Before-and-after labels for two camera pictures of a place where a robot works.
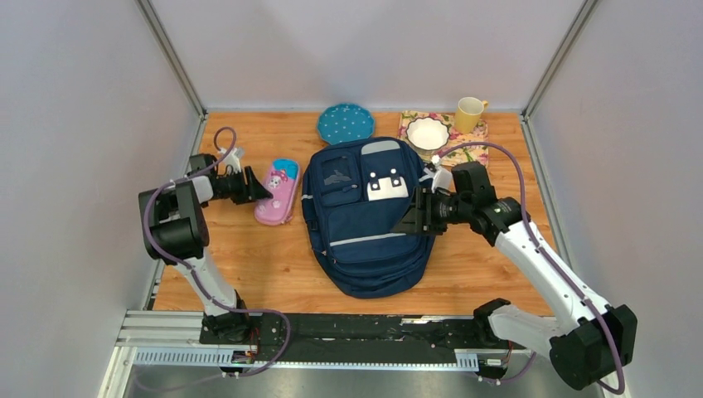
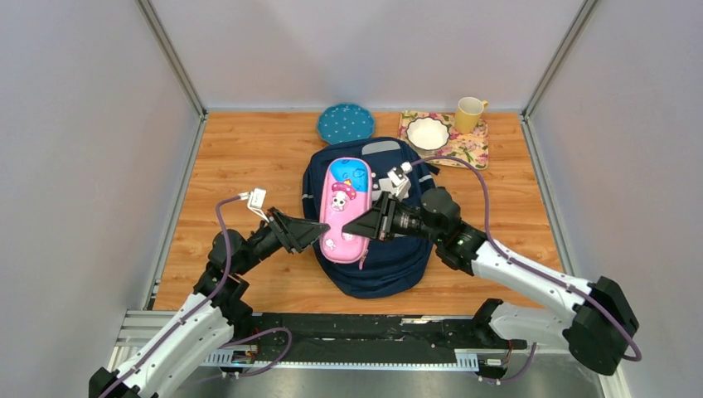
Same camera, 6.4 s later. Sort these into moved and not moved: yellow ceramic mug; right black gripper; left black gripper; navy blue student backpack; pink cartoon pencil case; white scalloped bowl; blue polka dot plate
Moved: left black gripper; pink cartoon pencil case; right black gripper
Not moved: white scalloped bowl; blue polka dot plate; yellow ceramic mug; navy blue student backpack
